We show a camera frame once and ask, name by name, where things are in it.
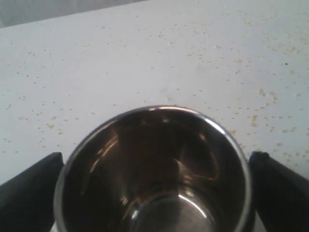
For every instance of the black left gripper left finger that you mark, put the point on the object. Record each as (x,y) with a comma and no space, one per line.
(26,201)

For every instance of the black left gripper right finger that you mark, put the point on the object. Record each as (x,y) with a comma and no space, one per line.
(280,195)

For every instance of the stainless steel cup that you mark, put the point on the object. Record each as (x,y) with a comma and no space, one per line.
(156,169)

